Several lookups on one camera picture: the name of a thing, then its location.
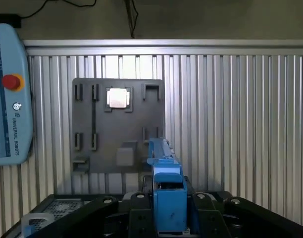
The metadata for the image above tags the open grey PC case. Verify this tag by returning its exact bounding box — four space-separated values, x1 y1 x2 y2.
6 194 98 238

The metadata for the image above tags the blue case latch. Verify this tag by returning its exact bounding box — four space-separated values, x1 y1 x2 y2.
24 224 37 238

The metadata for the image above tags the grey parts rack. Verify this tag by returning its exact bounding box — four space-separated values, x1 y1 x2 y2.
71 77 166 176

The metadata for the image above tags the silver CPU chip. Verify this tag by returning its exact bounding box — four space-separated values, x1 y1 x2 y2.
106 87 129 109

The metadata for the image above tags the Universal Robots teach pendant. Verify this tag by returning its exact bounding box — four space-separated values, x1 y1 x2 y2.
0 23 35 166

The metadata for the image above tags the dark tripod leg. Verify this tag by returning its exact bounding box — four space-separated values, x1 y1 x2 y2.
125 0 140 40

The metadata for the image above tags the black flat box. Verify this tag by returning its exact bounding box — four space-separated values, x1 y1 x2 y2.
0 14 22 29

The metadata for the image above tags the thin black floor cable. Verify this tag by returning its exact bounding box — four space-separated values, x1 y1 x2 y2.
19 0 97 19

